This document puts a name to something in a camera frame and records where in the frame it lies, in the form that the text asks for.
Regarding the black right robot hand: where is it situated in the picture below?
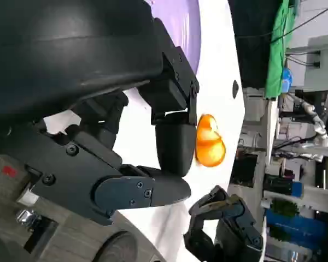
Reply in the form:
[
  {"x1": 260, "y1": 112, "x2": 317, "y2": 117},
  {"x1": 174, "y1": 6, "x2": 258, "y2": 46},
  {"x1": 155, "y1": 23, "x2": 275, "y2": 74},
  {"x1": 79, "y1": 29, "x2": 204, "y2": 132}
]
[{"x1": 183, "y1": 184, "x2": 264, "y2": 262}]

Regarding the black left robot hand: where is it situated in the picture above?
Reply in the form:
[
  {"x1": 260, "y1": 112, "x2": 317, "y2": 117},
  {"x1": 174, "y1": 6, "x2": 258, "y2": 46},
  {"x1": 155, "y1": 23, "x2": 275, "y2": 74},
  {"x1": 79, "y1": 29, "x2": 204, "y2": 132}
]
[{"x1": 0, "y1": 0, "x2": 200, "y2": 227}]

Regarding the orange white toy bread roll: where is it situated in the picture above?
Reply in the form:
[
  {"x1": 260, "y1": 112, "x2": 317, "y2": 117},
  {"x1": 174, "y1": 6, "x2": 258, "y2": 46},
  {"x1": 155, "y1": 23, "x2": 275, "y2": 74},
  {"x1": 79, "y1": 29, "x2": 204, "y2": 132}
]
[{"x1": 194, "y1": 114, "x2": 227, "y2": 168}]

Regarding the blue crate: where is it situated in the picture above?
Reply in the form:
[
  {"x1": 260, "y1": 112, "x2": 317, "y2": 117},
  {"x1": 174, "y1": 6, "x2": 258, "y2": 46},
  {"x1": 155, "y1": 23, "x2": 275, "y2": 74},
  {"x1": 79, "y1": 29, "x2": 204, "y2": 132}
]
[{"x1": 265, "y1": 209, "x2": 328, "y2": 252}]

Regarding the lilac plate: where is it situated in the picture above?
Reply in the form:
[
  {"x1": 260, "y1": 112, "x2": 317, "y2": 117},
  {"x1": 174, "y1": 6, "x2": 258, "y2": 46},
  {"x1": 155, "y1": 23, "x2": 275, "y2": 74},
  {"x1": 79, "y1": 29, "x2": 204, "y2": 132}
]
[{"x1": 144, "y1": 0, "x2": 202, "y2": 77}]

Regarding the blue bag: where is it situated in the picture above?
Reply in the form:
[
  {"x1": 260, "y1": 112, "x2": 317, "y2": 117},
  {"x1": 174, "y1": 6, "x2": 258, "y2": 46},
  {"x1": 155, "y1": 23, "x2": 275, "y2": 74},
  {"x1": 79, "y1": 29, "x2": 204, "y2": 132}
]
[{"x1": 281, "y1": 67, "x2": 294, "y2": 94}]

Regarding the green hanging cloth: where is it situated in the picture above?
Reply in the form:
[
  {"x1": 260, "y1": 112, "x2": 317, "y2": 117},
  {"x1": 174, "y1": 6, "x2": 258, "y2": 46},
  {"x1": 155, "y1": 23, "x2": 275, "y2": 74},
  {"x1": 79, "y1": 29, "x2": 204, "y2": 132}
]
[{"x1": 264, "y1": 0, "x2": 297, "y2": 100}]

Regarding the black curtain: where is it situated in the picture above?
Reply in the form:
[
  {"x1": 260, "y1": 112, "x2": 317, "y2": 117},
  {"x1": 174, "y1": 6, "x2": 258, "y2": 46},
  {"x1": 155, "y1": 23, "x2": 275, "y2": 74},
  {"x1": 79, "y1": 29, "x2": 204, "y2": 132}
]
[{"x1": 228, "y1": 0, "x2": 290, "y2": 88}]

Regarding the black overhead cable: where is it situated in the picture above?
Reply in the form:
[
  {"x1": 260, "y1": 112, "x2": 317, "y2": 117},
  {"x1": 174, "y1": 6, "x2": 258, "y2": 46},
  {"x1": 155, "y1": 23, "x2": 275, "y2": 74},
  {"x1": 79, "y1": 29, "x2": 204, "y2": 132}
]
[{"x1": 235, "y1": 9, "x2": 328, "y2": 44}]

